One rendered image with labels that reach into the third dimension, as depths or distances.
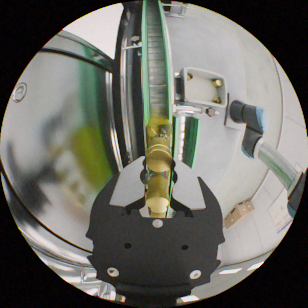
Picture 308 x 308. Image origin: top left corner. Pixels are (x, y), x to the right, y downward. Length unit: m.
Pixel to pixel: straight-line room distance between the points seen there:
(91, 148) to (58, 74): 0.15
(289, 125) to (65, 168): 3.86
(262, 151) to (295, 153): 3.18
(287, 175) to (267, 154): 0.14
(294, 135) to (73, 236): 3.81
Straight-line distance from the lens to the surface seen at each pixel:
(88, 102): 0.21
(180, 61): 0.59
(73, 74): 0.19
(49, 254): 0.20
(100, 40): 0.30
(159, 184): 0.15
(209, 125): 0.60
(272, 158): 0.48
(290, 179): 0.45
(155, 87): 0.39
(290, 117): 3.77
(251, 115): 0.55
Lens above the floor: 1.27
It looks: 62 degrees down
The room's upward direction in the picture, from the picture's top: 173 degrees counter-clockwise
